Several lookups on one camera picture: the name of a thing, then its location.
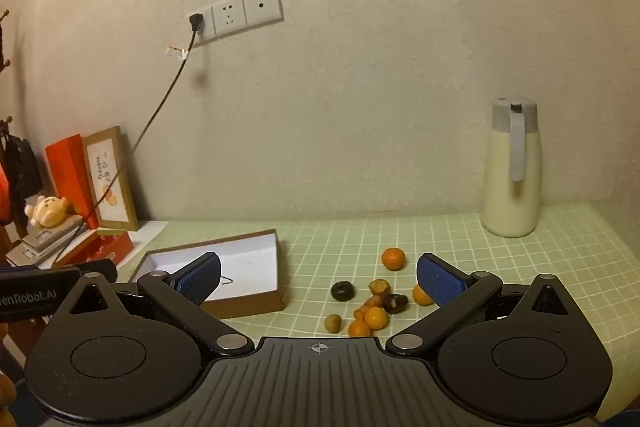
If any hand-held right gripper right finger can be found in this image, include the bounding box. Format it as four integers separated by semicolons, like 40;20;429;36
385;252;586;356

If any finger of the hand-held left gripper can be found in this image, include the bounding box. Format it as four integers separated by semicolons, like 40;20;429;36
80;259;119;281

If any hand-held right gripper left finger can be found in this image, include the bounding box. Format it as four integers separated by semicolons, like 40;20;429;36
47;252;256;358

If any brown cardboard box white inside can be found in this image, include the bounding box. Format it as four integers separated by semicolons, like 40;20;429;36
129;229;286;320

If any person's left hand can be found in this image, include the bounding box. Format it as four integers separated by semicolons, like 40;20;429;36
0;321;17;410

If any red patterned flat box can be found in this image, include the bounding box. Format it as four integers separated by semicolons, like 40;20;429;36
52;229;135;268

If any stack of books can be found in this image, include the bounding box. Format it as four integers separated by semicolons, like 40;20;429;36
5;232;98;269

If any grey book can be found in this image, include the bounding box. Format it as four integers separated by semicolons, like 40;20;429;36
20;216;87;252

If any yellow plush bear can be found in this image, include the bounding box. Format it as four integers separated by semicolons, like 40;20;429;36
25;194;71;228

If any red upright box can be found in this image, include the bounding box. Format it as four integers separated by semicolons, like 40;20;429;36
45;134;101;220

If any green checked tablecloth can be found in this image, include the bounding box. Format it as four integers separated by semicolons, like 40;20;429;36
132;202;640;420

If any cream thermos jug grey lid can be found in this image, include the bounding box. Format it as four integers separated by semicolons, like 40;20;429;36
481;96;543;239

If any black hanging bag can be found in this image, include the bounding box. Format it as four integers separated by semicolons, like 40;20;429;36
2;137;45;228

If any wooden coat rack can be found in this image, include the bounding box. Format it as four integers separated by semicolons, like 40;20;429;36
0;9;13;142

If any wooden picture frame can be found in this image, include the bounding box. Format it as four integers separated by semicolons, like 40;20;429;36
81;126;139;232

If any black power cable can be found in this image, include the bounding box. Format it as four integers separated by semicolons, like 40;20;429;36
52;29;198;265

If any white wall socket plate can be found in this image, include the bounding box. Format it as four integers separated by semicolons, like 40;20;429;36
189;6;217;46
212;0;247;38

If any white single-hole wall plate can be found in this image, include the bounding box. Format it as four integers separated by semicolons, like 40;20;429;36
242;0;282;28

